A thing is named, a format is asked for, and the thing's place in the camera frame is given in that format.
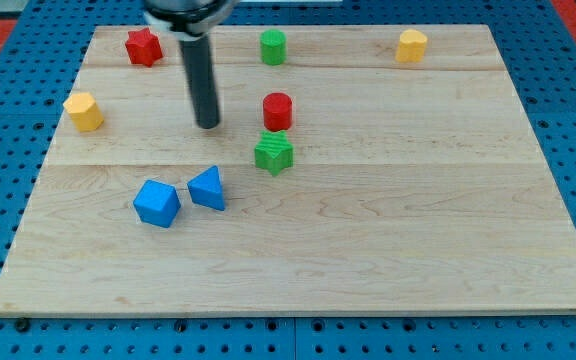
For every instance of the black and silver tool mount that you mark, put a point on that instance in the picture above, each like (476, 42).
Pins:
(187, 20)

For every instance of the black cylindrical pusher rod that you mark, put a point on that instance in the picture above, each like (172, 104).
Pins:
(198, 66)

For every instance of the red star block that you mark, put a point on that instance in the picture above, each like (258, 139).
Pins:
(143, 47)

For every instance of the green star block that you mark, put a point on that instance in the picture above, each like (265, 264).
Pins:
(274, 152)

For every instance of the blue cube block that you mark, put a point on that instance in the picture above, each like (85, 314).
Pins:
(157, 203)

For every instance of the green cylinder block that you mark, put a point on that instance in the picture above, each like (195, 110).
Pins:
(273, 47)

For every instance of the red cylinder block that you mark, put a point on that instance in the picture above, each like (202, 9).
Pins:
(277, 111)

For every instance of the yellow hexagon block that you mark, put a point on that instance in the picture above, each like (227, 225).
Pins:
(84, 111)

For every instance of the blue triangular prism block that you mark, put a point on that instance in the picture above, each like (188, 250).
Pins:
(206, 189)

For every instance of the light wooden board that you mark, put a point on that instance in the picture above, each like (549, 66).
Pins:
(416, 189)

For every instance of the yellow heart block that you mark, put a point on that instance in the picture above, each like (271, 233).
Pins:
(411, 47)

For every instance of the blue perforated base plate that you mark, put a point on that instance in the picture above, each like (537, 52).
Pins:
(38, 64)

